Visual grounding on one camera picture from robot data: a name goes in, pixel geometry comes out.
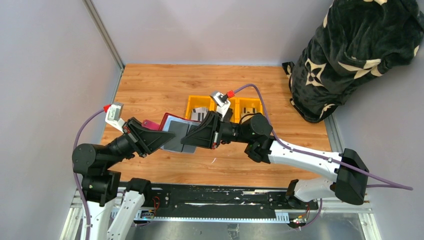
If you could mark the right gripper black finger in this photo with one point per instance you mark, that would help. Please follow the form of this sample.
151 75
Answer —
206 140
209 125

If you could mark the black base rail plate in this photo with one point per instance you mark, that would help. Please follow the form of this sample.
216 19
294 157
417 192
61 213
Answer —
209 202

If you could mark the aluminium frame post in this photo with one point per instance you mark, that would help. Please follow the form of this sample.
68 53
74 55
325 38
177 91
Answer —
96 18

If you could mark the red card holder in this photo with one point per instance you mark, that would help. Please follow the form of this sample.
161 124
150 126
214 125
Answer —
166 118

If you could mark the grey credit card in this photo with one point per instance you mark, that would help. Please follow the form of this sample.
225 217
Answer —
179 129

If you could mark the middle yellow bin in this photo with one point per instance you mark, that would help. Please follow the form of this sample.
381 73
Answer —
230 116

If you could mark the black patterned blanket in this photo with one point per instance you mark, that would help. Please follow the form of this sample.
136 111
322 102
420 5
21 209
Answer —
357 42

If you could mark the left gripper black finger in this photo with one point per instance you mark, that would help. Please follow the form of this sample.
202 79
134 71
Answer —
152 140
136 127

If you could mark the gold cards stack in bin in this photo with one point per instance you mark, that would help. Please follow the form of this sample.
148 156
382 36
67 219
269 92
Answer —
248 112

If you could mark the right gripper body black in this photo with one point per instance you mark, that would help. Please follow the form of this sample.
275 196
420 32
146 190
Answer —
224 132

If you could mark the right yellow bin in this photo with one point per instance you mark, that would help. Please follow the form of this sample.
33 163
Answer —
244 106

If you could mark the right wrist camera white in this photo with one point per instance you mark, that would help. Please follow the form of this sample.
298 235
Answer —
222 103

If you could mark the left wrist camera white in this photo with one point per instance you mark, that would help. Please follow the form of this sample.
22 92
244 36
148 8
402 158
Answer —
113 115

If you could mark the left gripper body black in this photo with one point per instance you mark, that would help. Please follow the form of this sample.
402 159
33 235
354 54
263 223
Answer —
135 140

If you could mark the white striped cards stack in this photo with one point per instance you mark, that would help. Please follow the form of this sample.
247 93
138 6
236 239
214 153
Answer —
198 113

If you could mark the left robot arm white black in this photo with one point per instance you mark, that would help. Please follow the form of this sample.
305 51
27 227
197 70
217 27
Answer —
99 185

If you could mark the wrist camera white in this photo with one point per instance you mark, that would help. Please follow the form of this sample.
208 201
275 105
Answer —
222 103
113 115

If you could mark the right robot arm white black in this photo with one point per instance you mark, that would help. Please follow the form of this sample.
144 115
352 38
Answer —
342 175

